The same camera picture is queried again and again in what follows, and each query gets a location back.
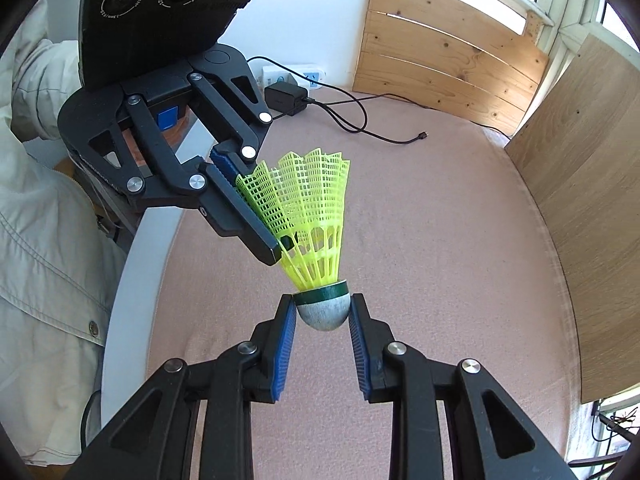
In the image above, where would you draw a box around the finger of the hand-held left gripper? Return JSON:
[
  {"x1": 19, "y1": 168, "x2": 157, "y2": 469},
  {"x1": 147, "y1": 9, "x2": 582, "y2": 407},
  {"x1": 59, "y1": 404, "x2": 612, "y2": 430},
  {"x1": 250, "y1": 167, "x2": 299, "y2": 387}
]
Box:
[
  {"x1": 56, "y1": 84, "x2": 285, "y2": 267},
  {"x1": 187, "y1": 45, "x2": 275, "y2": 181}
]

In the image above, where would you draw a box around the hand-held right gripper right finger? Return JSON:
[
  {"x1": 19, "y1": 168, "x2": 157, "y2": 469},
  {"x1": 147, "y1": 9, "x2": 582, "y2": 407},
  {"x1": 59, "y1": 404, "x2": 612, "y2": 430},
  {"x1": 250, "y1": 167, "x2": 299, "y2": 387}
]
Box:
[{"x1": 348, "y1": 292, "x2": 581, "y2": 480}]

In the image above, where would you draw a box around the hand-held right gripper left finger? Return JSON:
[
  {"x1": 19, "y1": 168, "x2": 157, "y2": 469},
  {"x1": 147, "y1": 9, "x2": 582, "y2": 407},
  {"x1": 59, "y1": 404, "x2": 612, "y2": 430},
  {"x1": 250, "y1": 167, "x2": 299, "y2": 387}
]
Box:
[{"x1": 75, "y1": 294, "x2": 298, "y2": 480}]

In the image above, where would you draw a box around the yellow shuttlecock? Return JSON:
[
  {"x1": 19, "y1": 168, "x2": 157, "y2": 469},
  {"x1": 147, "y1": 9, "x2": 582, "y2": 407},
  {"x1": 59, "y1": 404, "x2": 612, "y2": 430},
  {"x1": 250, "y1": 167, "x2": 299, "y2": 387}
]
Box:
[{"x1": 235, "y1": 147, "x2": 351, "y2": 332}]

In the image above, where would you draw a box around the person's left forearm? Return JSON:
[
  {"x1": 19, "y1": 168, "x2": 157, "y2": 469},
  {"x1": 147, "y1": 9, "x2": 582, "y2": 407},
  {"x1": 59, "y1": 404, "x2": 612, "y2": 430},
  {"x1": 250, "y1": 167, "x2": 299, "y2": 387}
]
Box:
[{"x1": 0, "y1": 0, "x2": 83, "y2": 143}]

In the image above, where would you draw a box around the black power adapter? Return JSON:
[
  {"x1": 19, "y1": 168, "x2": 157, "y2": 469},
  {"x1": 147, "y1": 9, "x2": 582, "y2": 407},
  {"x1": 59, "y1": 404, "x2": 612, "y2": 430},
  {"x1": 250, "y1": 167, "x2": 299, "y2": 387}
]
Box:
[{"x1": 264, "y1": 84, "x2": 311, "y2": 117}]

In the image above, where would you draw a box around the white power strip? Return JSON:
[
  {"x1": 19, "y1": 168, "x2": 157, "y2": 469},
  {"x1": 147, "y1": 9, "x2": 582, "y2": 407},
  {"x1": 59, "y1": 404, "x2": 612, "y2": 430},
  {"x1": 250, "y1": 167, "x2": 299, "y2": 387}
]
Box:
[{"x1": 255, "y1": 62, "x2": 327, "y2": 92}]

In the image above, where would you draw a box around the person's beige jacket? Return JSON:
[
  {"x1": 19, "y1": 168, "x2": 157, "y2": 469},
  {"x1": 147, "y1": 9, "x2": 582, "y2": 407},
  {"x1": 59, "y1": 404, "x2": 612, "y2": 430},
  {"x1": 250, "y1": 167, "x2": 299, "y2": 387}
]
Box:
[{"x1": 0, "y1": 130, "x2": 128, "y2": 466}]

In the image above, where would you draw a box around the wooden slat panel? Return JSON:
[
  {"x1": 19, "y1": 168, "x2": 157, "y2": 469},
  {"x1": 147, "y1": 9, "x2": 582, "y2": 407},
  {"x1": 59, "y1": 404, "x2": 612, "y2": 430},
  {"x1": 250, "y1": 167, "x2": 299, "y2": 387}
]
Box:
[{"x1": 352, "y1": 0, "x2": 550, "y2": 136}]

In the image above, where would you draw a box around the black tripod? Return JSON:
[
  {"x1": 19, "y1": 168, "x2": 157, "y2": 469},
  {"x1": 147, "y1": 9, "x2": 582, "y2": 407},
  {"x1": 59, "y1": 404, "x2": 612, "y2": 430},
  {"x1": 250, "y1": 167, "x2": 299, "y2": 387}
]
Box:
[{"x1": 592, "y1": 397, "x2": 640, "y2": 468}]

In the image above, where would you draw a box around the large wooden board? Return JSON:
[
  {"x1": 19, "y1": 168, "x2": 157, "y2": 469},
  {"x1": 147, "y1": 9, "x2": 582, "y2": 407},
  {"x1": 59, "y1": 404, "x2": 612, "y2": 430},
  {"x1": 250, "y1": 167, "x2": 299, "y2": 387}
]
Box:
[{"x1": 504, "y1": 34, "x2": 640, "y2": 405}]

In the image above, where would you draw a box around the thin black cable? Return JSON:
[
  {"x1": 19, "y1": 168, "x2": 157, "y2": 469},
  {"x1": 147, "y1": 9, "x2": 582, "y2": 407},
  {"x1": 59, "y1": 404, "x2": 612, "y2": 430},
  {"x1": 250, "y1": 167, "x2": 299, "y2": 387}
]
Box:
[{"x1": 247, "y1": 56, "x2": 511, "y2": 138}]

